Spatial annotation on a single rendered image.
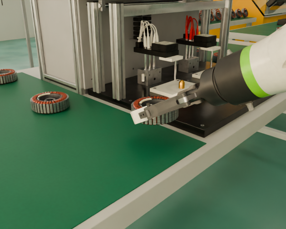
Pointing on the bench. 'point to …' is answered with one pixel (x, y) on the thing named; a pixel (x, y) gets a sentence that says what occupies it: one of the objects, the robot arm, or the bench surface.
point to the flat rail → (172, 7)
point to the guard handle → (275, 2)
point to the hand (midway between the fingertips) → (155, 108)
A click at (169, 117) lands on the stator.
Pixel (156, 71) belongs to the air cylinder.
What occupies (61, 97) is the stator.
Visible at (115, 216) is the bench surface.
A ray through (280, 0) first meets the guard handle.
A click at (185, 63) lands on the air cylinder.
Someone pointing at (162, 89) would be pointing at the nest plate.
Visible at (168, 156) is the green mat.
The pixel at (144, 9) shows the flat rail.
